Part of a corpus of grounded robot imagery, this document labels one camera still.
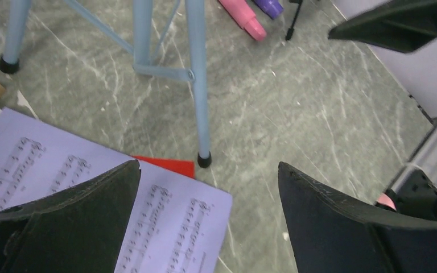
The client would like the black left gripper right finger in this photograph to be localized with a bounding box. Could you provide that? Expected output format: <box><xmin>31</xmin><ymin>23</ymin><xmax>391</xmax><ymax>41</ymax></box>
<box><xmin>278</xmin><ymin>162</ymin><xmax>437</xmax><ymax>272</ymax></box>

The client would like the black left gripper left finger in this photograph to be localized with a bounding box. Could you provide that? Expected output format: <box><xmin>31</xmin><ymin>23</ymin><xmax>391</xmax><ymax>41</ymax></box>
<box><xmin>0</xmin><ymin>160</ymin><xmax>141</xmax><ymax>273</ymax></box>

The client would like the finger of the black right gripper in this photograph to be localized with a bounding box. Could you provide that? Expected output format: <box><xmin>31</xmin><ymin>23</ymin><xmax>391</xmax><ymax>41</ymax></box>
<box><xmin>328</xmin><ymin>0</ymin><xmax>437</xmax><ymax>53</ymax></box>

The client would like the lavender sheet music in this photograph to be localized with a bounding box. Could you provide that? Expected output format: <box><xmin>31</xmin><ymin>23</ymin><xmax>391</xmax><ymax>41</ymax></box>
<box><xmin>0</xmin><ymin>109</ymin><xmax>233</xmax><ymax>272</ymax></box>

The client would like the black tripod mic stand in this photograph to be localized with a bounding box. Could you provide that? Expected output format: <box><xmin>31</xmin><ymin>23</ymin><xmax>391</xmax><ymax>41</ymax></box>
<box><xmin>285</xmin><ymin>0</ymin><xmax>303</xmax><ymax>41</ymax></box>

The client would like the red sheet music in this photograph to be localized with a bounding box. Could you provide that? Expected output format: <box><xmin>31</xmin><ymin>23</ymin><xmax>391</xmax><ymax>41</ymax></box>
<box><xmin>131</xmin><ymin>155</ymin><xmax>195</xmax><ymax>179</ymax></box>

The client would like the purple microphone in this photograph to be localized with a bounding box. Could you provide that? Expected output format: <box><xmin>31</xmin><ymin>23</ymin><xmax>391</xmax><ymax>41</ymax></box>
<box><xmin>253</xmin><ymin>0</ymin><xmax>284</xmax><ymax>20</ymax></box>

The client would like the pink microphone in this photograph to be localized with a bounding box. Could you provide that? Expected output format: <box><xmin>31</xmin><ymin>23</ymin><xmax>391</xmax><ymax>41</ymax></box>
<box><xmin>219</xmin><ymin>0</ymin><xmax>267</xmax><ymax>41</ymax></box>

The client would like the light blue music stand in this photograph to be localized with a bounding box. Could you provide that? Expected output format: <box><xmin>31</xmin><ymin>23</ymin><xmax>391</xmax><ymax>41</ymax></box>
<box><xmin>0</xmin><ymin>0</ymin><xmax>212</xmax><ymax>169</ymax></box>

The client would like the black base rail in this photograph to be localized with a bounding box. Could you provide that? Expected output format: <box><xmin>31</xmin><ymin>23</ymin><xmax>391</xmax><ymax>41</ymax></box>
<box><xmin>376</xmin><ymin>120</ymin><xmax>437</xmax><ymax>221</ymax></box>

